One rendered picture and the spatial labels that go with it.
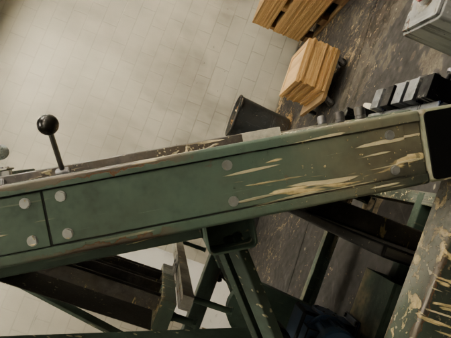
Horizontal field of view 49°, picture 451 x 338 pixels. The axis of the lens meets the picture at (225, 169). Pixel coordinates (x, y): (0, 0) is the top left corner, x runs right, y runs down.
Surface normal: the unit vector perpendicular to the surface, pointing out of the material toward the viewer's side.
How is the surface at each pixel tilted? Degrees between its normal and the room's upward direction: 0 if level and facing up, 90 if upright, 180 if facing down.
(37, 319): 90
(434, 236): 0
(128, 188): 90
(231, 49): 90
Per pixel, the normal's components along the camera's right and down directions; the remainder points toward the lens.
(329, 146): 0.12, 0.03
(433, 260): -0.93, -0.35
